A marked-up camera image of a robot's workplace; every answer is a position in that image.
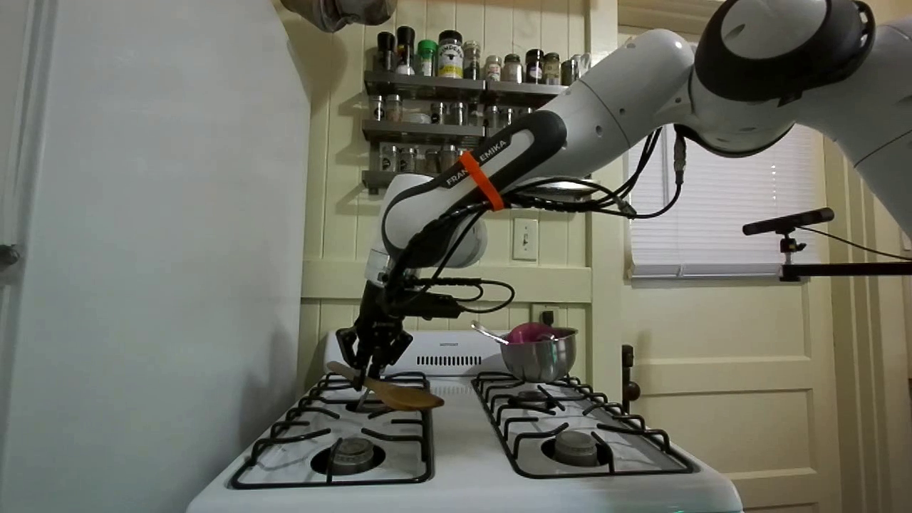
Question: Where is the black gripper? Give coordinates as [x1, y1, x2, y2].
[335, 281, 414, 380]

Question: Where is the wooden spoon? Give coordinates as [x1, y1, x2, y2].
[355, 377, 445, 411]

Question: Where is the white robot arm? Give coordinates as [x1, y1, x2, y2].
[341, 0, 912, 377]

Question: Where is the black left stove grate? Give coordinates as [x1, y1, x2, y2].
[228, 373, 434, 489]

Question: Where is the black stove grate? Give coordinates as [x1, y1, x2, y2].
[469, 370, 697, 479]
[228, 373, 434, 489]

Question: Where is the metal spoon in bowl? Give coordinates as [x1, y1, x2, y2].
[469, 320, 509, 348]

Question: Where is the white gas stove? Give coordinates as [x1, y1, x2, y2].
[184, 331, 744, 513]

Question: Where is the silver metal bowl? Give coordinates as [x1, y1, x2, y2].
[501, 328, 575, 381]

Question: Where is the black right stove grate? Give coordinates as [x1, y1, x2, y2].
[469, 370, 697, 479]

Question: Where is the metal spice rack shelf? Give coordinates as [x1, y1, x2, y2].
[361, 25, 590, 193]

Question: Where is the white refrigerator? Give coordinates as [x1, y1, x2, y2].
[0, 0, 311, 513]

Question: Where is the metal pot on refrigerator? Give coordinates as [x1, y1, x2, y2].
[280, 0, 398, 31]

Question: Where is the white window blind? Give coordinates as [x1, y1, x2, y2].
[626, 125, 823, 281]

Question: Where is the white light switch plate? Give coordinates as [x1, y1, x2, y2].
[512, 220, 538, 261]

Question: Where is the black camera on stand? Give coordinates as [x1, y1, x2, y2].
[741, 207, 912, 281]

